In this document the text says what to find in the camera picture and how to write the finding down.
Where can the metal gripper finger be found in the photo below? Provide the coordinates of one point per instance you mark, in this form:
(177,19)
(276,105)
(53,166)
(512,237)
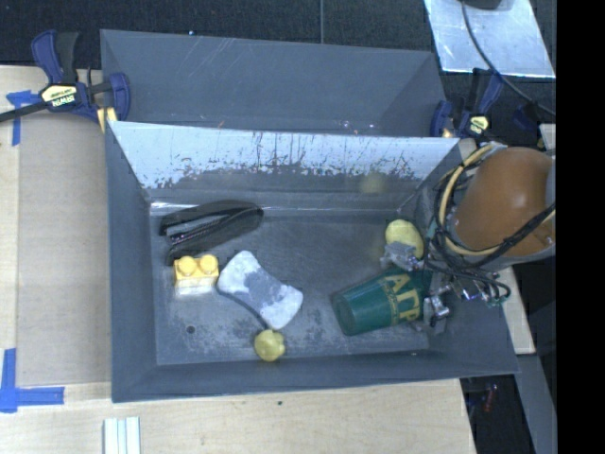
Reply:
(436,311)
(400,253)

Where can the green cup with yellow print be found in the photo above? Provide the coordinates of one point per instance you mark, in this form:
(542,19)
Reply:
(378,303)

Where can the yellow toy lemon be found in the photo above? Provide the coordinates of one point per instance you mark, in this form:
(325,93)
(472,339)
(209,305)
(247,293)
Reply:
(402,232)

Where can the grey metal bin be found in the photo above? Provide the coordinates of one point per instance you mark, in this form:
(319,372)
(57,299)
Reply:
(302,234)

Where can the grey and white sponge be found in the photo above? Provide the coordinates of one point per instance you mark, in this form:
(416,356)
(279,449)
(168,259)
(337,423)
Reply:
(260,291)

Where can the small yellow toy fruit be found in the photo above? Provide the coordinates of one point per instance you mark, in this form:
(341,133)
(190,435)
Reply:
(269,345)

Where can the black stapler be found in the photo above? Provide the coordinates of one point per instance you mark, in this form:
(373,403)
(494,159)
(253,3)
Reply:
(212,227)

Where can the yellow toy brick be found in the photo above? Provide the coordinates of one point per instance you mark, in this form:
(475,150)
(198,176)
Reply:
(195,268)

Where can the pale wood board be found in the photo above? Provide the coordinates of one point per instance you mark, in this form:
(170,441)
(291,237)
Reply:
(61,253)

